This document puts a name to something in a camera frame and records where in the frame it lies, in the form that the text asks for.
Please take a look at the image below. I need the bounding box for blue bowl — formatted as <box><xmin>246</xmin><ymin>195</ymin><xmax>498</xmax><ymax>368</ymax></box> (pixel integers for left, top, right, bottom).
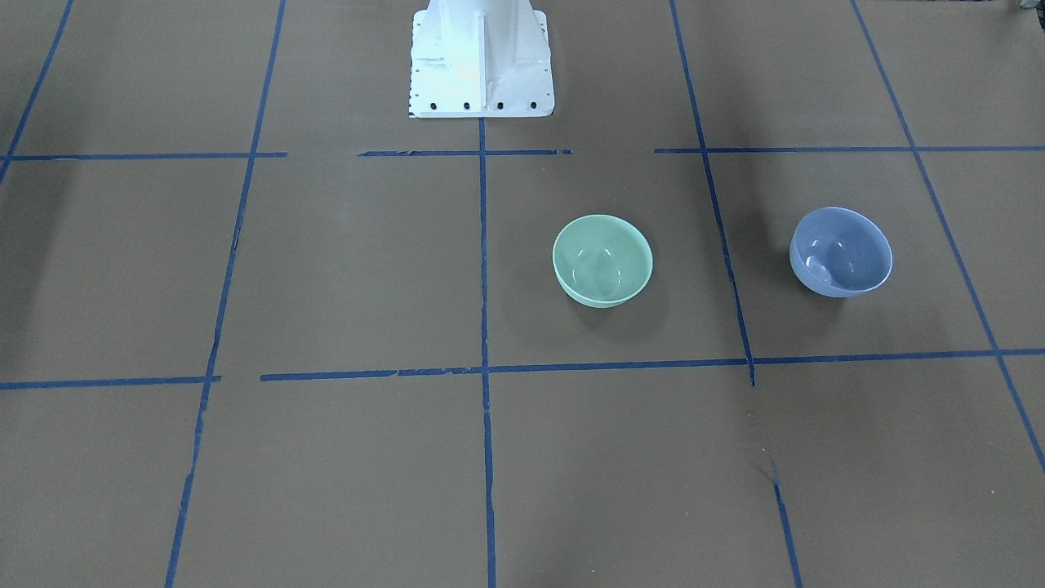
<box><xmin>789</xmin><ymin>206</ymin><xmax>893</xmax><ymax>298</ymax></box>

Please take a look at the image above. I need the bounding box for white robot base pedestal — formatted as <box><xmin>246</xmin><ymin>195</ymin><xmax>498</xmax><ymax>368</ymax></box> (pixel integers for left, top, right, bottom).
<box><xmin>407</xmin><ymin>1</ymin><xmax>556</xmax><ymax>118</ymax></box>

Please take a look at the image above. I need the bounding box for green bowl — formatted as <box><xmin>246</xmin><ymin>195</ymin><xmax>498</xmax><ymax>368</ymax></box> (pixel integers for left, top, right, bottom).
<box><xmin>551</xmin><ymin>215</ymin><xmax>654</xmax><ymax>309</ymax></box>

